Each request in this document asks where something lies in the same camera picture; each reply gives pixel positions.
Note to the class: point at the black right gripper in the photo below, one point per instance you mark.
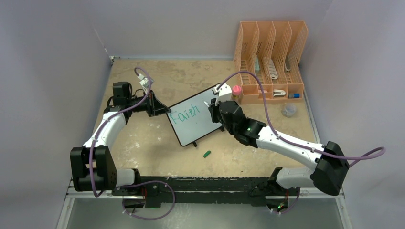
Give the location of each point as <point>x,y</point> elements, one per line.
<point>214,109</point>

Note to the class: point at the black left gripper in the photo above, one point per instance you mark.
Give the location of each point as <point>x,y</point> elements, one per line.
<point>154,107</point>

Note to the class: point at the white whiteboard black frame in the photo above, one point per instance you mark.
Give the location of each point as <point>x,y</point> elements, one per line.
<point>191,119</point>

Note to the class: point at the green marker cap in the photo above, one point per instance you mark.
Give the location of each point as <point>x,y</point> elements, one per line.
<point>206,154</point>

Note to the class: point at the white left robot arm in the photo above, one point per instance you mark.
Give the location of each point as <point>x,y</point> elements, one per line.
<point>92,165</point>

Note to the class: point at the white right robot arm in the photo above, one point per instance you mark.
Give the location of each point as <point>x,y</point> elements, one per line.
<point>324,166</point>

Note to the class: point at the pink cartoon bottle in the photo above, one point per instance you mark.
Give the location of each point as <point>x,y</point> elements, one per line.
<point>236,92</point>

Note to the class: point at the white stapler in organizer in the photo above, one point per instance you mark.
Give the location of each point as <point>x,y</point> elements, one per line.
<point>278,93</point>

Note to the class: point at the white long tool in organizer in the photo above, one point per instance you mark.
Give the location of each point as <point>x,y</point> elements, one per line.
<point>272,70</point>

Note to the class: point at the clear small plastic jar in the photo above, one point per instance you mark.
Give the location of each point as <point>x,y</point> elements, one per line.
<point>289,110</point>

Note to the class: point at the peach plastic file organizer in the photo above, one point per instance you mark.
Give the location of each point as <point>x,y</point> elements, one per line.
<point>268,53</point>

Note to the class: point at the blue capped item in organizer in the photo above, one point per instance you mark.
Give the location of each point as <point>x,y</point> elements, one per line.
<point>293,96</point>

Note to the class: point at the grey tool in organizer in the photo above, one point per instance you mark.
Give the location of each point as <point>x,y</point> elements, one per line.
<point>287,67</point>

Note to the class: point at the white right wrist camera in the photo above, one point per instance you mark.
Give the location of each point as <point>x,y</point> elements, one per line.
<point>222,93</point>

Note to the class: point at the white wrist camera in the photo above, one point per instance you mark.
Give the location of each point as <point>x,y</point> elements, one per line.
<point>222,93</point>
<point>145,82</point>

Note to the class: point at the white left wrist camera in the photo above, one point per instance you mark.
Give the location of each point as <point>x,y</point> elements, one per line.
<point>145,82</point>

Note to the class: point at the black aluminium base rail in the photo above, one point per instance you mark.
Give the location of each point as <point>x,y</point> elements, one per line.
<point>255,191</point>

